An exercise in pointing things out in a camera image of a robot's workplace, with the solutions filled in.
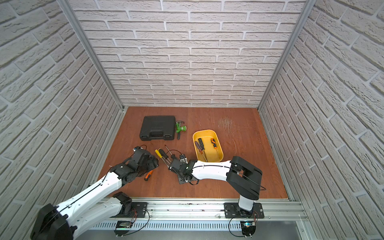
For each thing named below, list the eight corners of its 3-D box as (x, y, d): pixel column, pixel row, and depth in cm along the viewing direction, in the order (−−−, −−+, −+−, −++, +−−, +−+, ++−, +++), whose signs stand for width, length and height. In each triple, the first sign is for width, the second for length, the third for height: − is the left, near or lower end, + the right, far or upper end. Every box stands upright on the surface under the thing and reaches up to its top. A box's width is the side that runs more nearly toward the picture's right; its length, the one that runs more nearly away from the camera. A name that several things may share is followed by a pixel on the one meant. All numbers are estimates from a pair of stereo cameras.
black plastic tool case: (141, 140, 101) (138, 136, 97) (147, 120, 113) (145, 115, 109) (174, 141, 101) (173, 136, 97) (176, 120, 113) (176, 115, 109)
